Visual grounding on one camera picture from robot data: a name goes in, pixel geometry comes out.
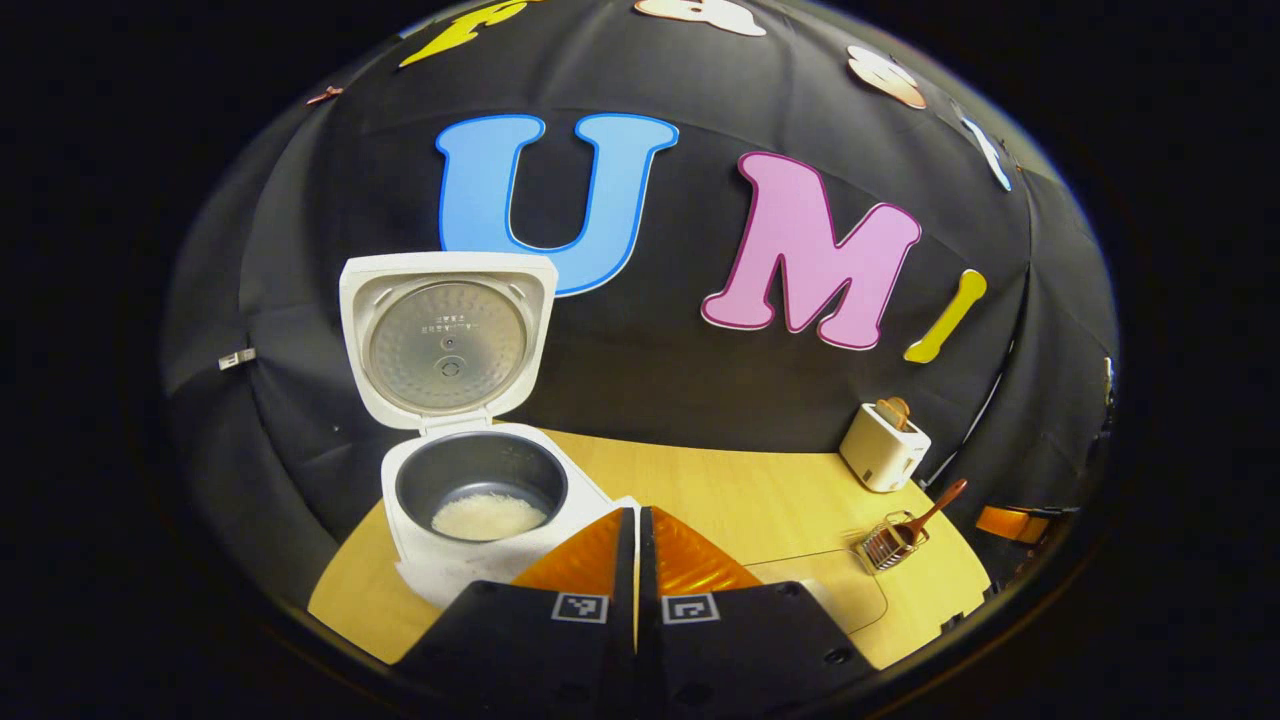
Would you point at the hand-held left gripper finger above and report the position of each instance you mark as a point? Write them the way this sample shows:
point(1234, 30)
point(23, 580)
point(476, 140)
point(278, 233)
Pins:
point(647, 570)
point(627, 570)

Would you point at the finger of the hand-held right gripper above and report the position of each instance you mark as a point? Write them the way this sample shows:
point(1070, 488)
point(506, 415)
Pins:
point(1010, 524)

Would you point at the dark grey inner pot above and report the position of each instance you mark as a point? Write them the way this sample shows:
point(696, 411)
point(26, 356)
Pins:
point(480, 465)

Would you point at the white rice cooker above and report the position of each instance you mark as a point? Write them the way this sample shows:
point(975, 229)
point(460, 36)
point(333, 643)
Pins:
point(580, 495)

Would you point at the small white rice heap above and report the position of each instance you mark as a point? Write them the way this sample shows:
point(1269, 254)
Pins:
point(488, 518)

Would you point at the brown wooden spoon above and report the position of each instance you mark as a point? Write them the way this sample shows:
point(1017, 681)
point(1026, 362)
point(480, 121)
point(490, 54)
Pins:
point(945, 497)

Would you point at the small copper clip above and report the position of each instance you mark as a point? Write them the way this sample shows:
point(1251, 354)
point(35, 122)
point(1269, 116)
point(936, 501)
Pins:
point(325, 95)

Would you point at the white toaster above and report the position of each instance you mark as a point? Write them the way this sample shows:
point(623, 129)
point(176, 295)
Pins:
point(880, 455)

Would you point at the small white clip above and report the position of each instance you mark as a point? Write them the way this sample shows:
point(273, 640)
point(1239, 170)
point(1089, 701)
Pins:
point(237, 359)

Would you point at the clear plastic tray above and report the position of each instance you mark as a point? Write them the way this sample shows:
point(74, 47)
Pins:
point(850, 600)

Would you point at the brown toast slice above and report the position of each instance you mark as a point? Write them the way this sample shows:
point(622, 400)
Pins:
point(899, 406)
point(886, 415)

